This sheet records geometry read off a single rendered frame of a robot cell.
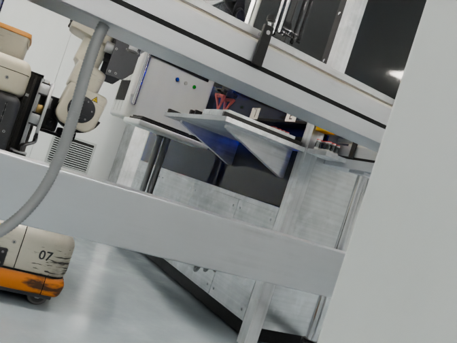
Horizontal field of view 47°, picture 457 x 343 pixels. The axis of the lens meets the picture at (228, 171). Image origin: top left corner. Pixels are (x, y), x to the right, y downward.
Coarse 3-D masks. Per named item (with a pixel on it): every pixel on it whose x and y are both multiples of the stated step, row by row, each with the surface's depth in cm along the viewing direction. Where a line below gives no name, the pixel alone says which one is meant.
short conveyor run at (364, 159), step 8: (352, 144) 213; (344, 152) 218; (352, 152) 212; (360, 152) 209; (368, 152) 206; (376, 152) 202; (352, 160) 212; (360, 160) 208; (368, 160) 204; (336, 168) 229; (344, 168) 218; (352, 168) 211; (360, 168) 207; (368, 168) 203
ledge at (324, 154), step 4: (308, 148) 222; (308, 152) 221; (312, 152) 218; (316, 152) 216; (320, 152) 214; (324, 152) 211; (328, 152) 211; (316, 156) 223; (320, 156) 218; (324, 156) 214; (328, 156) 211; (332, 156) 212; (336, 156) 213; (328, 160) 224; (332, 160) 219; (336, 160) 215; (340, 160) 214; (344, 160) 215
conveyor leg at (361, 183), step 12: (360, 180) 211; (360, 192) 210; (348, 204) 212; (360, 204) 211; (348, 216) 210; (348, 228) 210; (348, 240) 210; (324, 300) 209; (324, 312) 209; (312, 324) 210; (312, 336) 209
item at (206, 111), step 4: (204, 112) 232; (208, 112) 228; (212, 112) 225; (216, 112) 221; (220, 112) 218; (232, 112) 212; (236, 112) 213; (240, 116) 214; (244, 116) 214; (252, 120) 216; (260, 124) 218; (264, 124) 219; (268, 128) 220; (272, 128) 221; (280, 132) 223; (284, 132) 224; (288, 136) 225; (292, 136) 226
